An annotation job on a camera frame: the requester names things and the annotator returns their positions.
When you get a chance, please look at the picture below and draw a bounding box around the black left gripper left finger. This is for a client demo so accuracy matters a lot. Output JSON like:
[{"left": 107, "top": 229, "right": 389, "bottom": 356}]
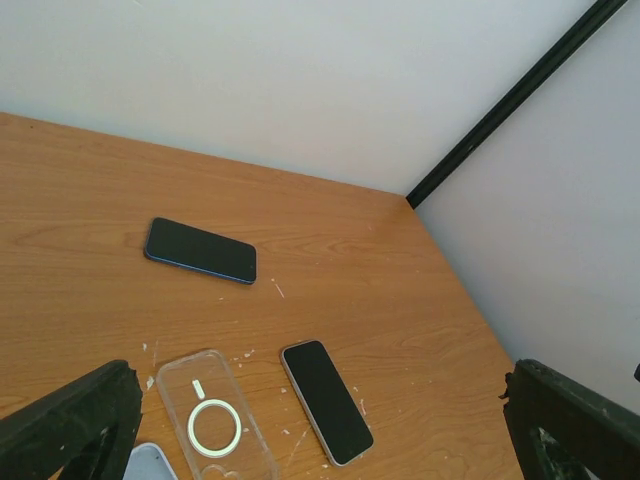
[{"left": 1, "top": 360, "right": 143, "bottom": 479}]

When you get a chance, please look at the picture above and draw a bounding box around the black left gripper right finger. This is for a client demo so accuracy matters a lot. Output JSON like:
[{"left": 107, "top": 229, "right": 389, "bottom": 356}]
[{"left": 501, "top": 359, "right": 639, "bottom": 479}]

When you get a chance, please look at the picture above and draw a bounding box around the clear magsafe phone case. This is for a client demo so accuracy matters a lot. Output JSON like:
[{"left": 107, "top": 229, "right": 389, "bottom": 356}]
[{"left": 156, "top": 350, "right": 279, "bottom": 480}]

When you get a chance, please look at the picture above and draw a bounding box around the white-edged black phone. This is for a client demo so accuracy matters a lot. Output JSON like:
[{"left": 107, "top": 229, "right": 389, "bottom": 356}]
[{"left": 281, "top": 340, "right": 374, "bottom": 467}]

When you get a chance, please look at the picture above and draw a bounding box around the blue-edged black phone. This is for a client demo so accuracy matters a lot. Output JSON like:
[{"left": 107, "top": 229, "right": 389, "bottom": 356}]
[{"left": 143, "top": 217, "right": 257, "bottom": 285}]

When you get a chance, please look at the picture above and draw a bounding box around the black right rear frame post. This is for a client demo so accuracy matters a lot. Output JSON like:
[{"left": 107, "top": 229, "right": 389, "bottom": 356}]
[{"left": 406, "top": 0, "right": 628, "bottom": 209}]

